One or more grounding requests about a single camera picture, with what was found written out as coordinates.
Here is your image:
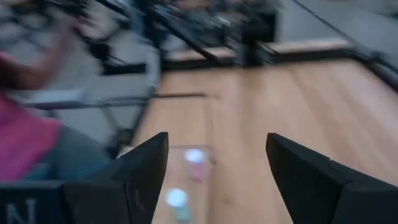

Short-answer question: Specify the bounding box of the small pink medicine bottle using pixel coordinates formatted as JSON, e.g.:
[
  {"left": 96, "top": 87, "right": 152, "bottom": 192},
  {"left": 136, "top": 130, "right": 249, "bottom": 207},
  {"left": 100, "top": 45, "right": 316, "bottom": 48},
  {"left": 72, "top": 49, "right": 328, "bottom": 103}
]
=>
[{"left": 183, "top": 148, "right": 210, "bottom": 183}]

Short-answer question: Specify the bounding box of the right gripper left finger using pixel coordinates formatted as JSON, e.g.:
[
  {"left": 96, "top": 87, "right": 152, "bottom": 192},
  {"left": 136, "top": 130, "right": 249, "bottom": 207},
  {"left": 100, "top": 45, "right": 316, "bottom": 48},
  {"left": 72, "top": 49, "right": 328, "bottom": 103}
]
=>
[{"left": 111, "top": 132, "right": 169, "bottom": 224}]

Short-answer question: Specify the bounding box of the person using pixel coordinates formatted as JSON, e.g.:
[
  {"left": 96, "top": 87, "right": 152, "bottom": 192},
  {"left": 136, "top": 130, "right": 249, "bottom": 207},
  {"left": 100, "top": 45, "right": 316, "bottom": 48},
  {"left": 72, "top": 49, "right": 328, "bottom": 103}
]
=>
[{"left": 0, "top": 9, "right": 113, "bottom": 183}]

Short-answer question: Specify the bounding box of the black aluminium table frame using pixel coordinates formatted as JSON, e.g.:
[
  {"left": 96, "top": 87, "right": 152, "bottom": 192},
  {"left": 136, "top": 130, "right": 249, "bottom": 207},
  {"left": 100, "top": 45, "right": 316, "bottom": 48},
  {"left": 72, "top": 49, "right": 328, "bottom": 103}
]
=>
[{"left": 161, "top": 46, "right": 398, "bottom": 91}]

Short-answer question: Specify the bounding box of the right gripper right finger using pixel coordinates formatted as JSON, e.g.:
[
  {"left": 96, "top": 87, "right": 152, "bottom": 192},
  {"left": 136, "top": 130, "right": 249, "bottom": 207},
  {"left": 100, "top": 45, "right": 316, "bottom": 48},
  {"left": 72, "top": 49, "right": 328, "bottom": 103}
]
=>
[{"left": 266, "top": 133, "right": 353, "bottom": 224}]

